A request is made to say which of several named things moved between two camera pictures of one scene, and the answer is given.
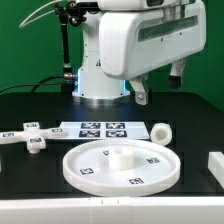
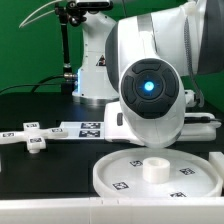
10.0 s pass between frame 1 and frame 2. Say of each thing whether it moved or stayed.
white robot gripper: moved
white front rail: stayed
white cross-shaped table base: stayed
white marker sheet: stayed
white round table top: moved
